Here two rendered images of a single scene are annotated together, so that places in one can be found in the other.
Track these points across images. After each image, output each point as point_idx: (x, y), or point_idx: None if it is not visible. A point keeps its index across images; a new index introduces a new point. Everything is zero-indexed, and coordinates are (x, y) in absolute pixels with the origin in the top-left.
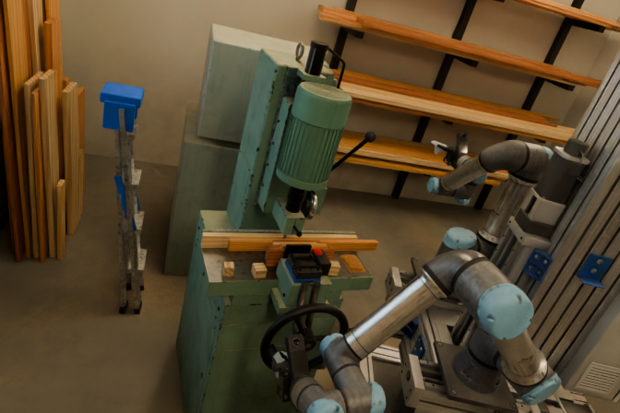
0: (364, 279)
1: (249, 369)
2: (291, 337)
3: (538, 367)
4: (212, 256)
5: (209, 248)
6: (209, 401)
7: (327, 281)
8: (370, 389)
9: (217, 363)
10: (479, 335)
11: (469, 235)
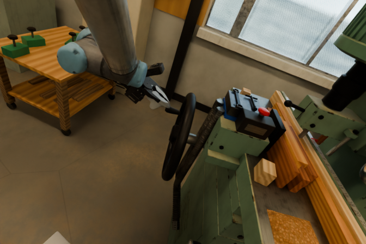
0: (256, 235)
1: (196, 182)
2: (160, 63)
3: None
4: (260, 99)
5: (270, 102)
6: (188, 177)
7: (225, 125)
8: (77, 43)
9: (201, 154)
10: None
11: None
